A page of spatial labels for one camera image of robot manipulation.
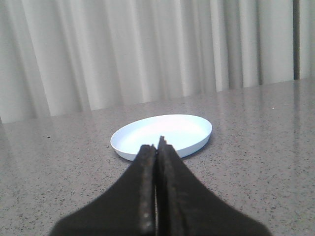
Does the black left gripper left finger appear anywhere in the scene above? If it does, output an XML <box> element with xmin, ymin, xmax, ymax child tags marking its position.
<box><xmin>50</xmin><ymin>145</ymin><xmax>156</xmax><ymax>236</ymax></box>

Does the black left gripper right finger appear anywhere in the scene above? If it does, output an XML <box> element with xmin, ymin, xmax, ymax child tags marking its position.
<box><xmin>156</xmin><ymin>137</ymin><xmax>271</xmax><ymax>236</ymax></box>

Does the light blue round plate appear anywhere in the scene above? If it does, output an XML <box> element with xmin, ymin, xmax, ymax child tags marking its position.
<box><xmin>110</xmin><ymin>114</ymin><xmax>213</xmax><ymax>161</ymax></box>

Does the white pleated curtain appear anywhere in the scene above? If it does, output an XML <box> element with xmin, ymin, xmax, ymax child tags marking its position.
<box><xmin>0</xmin><ymin>0</ymin><xmax>315</xmax><ymax>123</ymax></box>

